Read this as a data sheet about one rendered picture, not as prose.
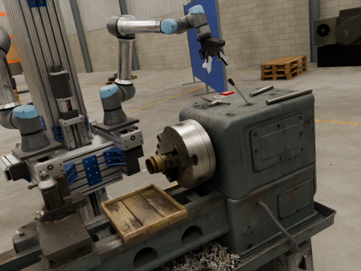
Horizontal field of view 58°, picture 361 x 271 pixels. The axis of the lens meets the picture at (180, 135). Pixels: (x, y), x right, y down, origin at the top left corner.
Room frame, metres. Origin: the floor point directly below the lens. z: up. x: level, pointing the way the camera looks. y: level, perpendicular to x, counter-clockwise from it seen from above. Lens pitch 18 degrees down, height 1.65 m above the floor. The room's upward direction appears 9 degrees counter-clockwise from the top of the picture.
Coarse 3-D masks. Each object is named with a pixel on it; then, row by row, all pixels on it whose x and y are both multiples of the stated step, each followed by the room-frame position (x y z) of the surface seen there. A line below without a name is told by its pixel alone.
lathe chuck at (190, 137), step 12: (168, 132) 1.49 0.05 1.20; (180, 132) 1.40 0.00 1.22; (192, 132) 1.40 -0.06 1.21; (180, 144) 1.39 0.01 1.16; (192, 144) 1.36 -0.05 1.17; (204, 144) 1.37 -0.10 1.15; (168, 156) 1.54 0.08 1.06; (204, 156) 1.35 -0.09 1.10; (180, 168) 1.43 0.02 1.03; (192, 168) 1.32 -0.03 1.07; (204, 168) 1.35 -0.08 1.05; (180, 180) 1.45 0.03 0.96; (192, 180) 1.34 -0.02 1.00; (204, 180) 1.39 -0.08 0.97
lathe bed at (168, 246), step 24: (192, 192) 1.53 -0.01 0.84; (96, 216) 1.40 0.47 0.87; (192, 216) 1.29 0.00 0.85; (216, 216) 1.36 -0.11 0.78; (96, 240) 1.30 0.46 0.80; (120, 240) 1.17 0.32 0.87; (144, 240) 1.18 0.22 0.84; (168, 240) 1.25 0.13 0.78; (192, 240) 1.30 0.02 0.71; (0, 264) 1.14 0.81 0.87; (24, 264) 1.17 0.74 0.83; (120, 264) 1.14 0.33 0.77; (144, 264) 1.19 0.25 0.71
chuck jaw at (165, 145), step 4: (164, 132) 1.52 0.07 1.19; (160, 136) 1.50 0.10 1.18; (164, 136) 1.50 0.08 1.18; (160, 140) 1.49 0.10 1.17; (164, 140) 1.49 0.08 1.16; (168, 140) 1.49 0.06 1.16; (160, 144) 1.47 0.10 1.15; (164, 144) 1.47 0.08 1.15; (168, 144) 1.48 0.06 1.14; (160, 148) 1.45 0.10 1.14; (164, 148) 1.46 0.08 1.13; (168, 148) 1.46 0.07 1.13; (172, 148) 1.47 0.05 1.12; (156, 152) 1.45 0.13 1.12; (160, 152) 1.44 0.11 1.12; (164, 152) 1.44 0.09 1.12; (168, 152) 1.45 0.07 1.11
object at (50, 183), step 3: (51, 177) 1.28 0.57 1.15; (39, 180) 1.27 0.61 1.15; (45, 180) 1.26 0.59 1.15; (48, 180) 1.26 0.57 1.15; (51, 180) 1.27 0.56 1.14; (54, 180) 1.28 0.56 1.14; (39, 183) 1.25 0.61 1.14; (42, 183) 1.25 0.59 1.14; (45, 183) 1.25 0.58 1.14; (48, 183) 1.25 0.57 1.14; (51, 183) 1.26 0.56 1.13; (54, 183) 1.26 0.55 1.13; (39, 186) 1.25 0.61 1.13; (42, 186) 1.24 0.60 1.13; (45, 186) 1.24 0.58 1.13; (48, 186) 1.24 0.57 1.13; (51, 186) 1.25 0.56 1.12
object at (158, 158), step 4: (152, 156) 1.41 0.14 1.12; (156, 156) 1.40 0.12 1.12; (160, 156) 1.40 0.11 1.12; (164, 156) 1.42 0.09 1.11; (148, 160) 1.39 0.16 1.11; (152, 160) 1.38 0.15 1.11; (156, 160) 1.38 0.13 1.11; (160, 160) 1.39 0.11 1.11; (148, 164) 1.43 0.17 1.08; (152, 164) 1.37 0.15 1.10; (156, 164) 1.38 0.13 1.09; (160, 164) 1.38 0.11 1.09; (164, 164) 1.38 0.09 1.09; (148, 168) 1.41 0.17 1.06; (152, 168) 1.36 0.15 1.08; (156, 168) 1.37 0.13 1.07; (160, 168) 1.38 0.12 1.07; (164, 168) 1.38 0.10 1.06; (152, 172) 1.37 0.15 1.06; (156, 172) 1.40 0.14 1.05
